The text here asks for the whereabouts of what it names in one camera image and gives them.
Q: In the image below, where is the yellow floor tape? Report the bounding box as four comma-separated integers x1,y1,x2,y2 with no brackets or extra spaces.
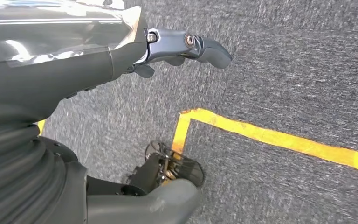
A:
170,108,358,175

